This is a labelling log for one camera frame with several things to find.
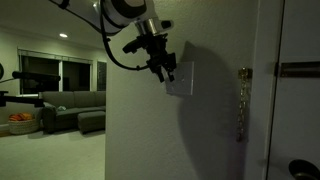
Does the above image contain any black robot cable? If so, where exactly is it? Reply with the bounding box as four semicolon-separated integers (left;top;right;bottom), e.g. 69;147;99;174
99;9;151;72

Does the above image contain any white double light switch plate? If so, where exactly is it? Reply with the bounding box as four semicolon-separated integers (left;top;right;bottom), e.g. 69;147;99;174
166;61;194;95

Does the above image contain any dark chain slide track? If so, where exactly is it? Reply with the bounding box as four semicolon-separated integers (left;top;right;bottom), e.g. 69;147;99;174
276;61;320;78

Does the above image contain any dark window with white frame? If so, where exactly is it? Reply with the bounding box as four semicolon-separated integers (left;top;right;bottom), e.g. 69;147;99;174
18;49;106;95

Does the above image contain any recessed ceiling light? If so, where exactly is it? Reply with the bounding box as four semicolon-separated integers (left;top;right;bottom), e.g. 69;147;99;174
59;33;68;38

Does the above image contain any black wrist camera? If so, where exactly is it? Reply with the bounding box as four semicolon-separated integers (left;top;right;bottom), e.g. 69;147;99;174
123;39;147;53

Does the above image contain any woven basket with orange items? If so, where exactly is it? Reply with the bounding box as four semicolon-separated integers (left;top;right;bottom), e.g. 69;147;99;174
8;113;39;135

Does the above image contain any black camera on stand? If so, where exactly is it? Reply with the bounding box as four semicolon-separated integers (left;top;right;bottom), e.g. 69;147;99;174
0;71;61;107

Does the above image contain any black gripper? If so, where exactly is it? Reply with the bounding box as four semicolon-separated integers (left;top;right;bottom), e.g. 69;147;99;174
137;33;177;83

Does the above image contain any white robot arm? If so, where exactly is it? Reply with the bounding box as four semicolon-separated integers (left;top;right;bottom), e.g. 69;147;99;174
49;0;177;82

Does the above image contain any brass door chain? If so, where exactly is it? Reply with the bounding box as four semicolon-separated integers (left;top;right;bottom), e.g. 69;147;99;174
236;67;253;143

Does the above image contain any grey sectional sofa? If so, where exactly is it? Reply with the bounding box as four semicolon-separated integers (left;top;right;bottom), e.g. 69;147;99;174
39;91;106;134

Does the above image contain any dark deadbolt knob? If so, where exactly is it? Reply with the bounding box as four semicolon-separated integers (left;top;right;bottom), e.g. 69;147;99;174
289;159;320;180

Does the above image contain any white door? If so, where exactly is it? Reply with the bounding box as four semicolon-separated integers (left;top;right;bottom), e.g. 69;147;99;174
267;0;320;180

